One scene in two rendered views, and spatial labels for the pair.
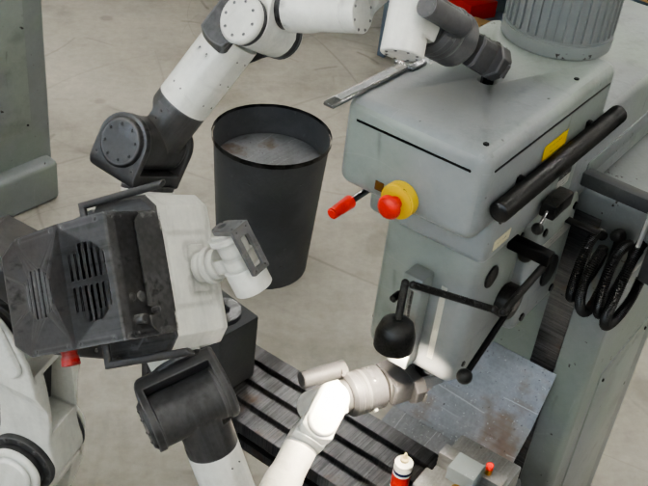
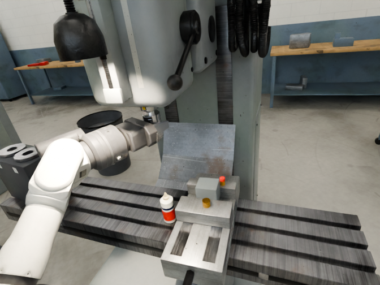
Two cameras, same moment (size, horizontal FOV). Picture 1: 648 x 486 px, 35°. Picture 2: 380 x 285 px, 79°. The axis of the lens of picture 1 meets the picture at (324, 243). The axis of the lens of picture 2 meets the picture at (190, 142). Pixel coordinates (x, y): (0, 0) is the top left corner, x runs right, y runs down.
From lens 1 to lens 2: 1.51 m
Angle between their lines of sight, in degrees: 12
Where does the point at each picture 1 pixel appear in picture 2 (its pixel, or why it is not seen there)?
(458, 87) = not seen: outside the picture
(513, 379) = (214, 137)
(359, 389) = (93, 141)
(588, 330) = (244, 86)
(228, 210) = not seen: hidden behind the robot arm
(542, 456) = (242, 175)
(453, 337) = (151, 48)
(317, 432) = (48, 187)
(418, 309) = (104, 22)
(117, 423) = (61, 245)
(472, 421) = (201, 169)
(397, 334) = (70, 21)
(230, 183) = not seen: hidden behind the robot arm
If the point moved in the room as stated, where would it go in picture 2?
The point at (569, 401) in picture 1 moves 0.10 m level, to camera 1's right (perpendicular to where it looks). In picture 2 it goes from (246, 137) to (268, 132)
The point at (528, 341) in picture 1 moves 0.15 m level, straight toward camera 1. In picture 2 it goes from (214, 113) to (217, 128)
